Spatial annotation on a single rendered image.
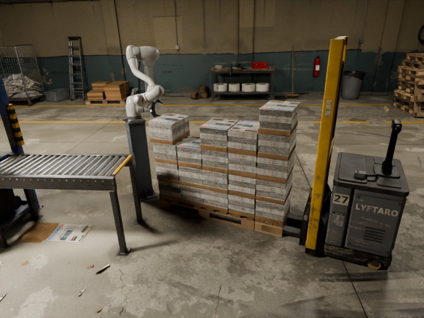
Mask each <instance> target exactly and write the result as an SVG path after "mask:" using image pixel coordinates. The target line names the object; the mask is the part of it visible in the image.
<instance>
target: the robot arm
mask: <svg viewBox="0 0 424 318"><path fill-rule="evenodd" d="M126 57H127V61H128V63H129V65H130V68H131V71H132V72H133V74H134V75H135V76H136V77H138V78H140V79H141V80H143V81H144V85H145V93H142V94H136V95H133V96H129V97H128V98H127V100H126V112H127V117H126V118H124V119H123V121H128V123H131V122H138V121H144V119H143V118H142V117H141V114H142V113H145V112H150V113H151V114H152V116H153V117H156V116H157V117H158V116H160V115H158V114H156V112H155V111H157V110H160V109H161V107H162V102H161V100H160V99H159V98H160V97H161V96H162V95H163V94H164V89H163V87H162V86H159V85H156V84H155V82H154V70H153V65H154V63H155V60H157V59H158V58H159V51H158V49H157V48H155V47H151V46H142V47H135V46H133V45H129V46H127V49H126ZM138 61H142V63H143V65H144V74H143V73H142V72H140V71H139V69H138Z"/></svg>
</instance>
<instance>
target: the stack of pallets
mask: <svg viewBox="0 0 424 318"><path fill-rule="evenodd" d="M397 71H398V72H399V77H398V84H399V88H398V90H394V95H393V99H392V101H393V102H394V105H393V107H400V110H402V111H409V114H413V111H414V108H413V104H414V95H415V94H414V92H415V81H418V80H424V53H407V54H406V59H402V64H401V65H400V66H398V69H397Z"/></svg>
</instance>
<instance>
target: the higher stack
mask: <svg viewBox="0 0 424 318"><path fill-rule="evenodd" d="M299 107H300V102H288V101H276V100H270V101H269V102H268V103H267V104H266V105H263V106H262V107H261V108H260V109H259V122H260V123H259V129H271V130H278V131H290V132H291V130H292V129H293V127H294V126H295V124H296V123H297V121H298V113H299ZM258 137H259V138H258V147H259V148H258V153H267V154H272V155H281V156H289V155H290V153H291V152H292V151H293V150H292V149H293V147H294V146H295V144H296V142H297V127H296V128H295V130H294V131H293V133H292V134H291V136H281V135H275V134H263V133H259V134H258ZM294 156H295V150H294V151H293V153H292V154H291V157H290V159H289V160H288V161H285V160H277V159H272V158H263V157H257V175H262V176H266V177H274V178H278V179H285V180H287V178H288V176H289V174H290V172H291V174H290V176H289V179H288V181H287V183H286V184H284V183H279V182H272V181H268V180H261V179H256V180H257V181H256V182H257V183H256V191H257V192H256V195H257V196H261V197H266V198H270V199H276V200H280V201H285V199H286V197H287V195H288V193H289V191H290V189H291V186H292V184H293V170H292V171H291V169H292V167H293V159H294ZM291 195H292V191H290V193H289V196H288V198H287V200H286V203H285V205H282V204H276V203H270V202H267V201H261V200H256V212H255V214H256V216H260V217H264V218H269V219H272V220H278V221H283V220H284V219H285V221H284V223H283V225H286V224H287V217H288V213H290V208H289V205H290V200H291ZM288 208H289V210H288ZM287 211H288V213H287V215H286V212H287ZM285 216H286V218H285ZM283 225H279V224H275V223H270V222H267V221H265V222H264V221H262V220H257V219H255V229H254V231H257V232H262V233H266V234H270V235H275V236H278V237H282V236H283Z"/></svg>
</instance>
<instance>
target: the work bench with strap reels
mask: <svg viewBox="0 0 424 318"><path fill-rule="evenodd" d="M245 68H248V69H240V68H236V67H235V68H233V70H227V69H228V68H212V69H211V70H210V72H211V91H212V101H211V102H215V101H214V98H216V97H215V95H248V94H269V96H268V97H271V99H270V100H272V99H273V76H274V70H275V69H274V67H273V68H272V69H269V67H268V62H262V61H258V62H253V63H252V67H245ZM213 69H215V70H213ZM216 73H270V74H269V83H256V84H254V83H244V84H242V89H240V84H239V83H230V84H229V85H228V87H229V88H228V89H227V83H215V74H216ZM271 73H272V74H271Z"/></svg>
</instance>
